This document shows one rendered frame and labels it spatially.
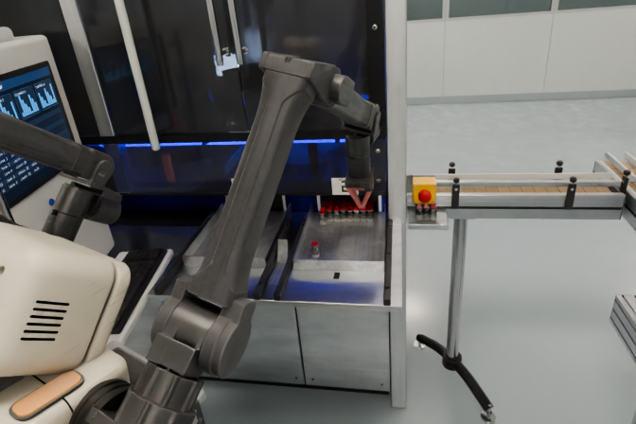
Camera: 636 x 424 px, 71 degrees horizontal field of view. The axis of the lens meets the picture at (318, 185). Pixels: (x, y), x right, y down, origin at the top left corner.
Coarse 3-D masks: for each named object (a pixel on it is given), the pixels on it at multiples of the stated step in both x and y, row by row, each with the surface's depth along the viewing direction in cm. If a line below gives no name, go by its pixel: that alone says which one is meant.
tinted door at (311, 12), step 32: (256, 0) 123; (288, 0) 122; (320, 0) 121; (352, 0) 119; (256, 32) 127; (288, 32) 126; (320, 32) 124; (352, 32) 123; (256, 64) 131; (352, 64) 127; (256, 96) 136; (384, 96) 129; (320, 128) 137
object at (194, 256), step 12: (216, 216) 157; (276, 216) 157; (288, 216) 155; (204, 228) 148; (264, 228) 150; (276, 228) 149; (204, 240) 146; (264, 240) 143; (276, 240) 140; (192, 252) 139; (204, 252) 140; (264, 252) 137; (192, 264) 134; (252, 264) 130; (264, 264) 129
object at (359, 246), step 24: (312, 216) 155; (384, 216) 144; (312, 240) 141; (336, 240) 139; (360, 240) 138; (384, 240) 131; (312, 264) 126; (336, 264) 125; (360, 264) 124; (384, 264) 125
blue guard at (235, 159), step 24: (120, 144) 150; (144, 144) 148; (168, 144) 147; (192, 144) 145; (216, 144) 144; (240, 144) 142; (312, 144) 138; (336, 144) 137; (384, 144) 135; (120, 168) 154; (144, 168) 153; (168, 168) 151; (192, 168) 149; (216, 168) 148; (288, 168) 144; (312, 168) 142; (336, 168) 141; (384, 168) 138
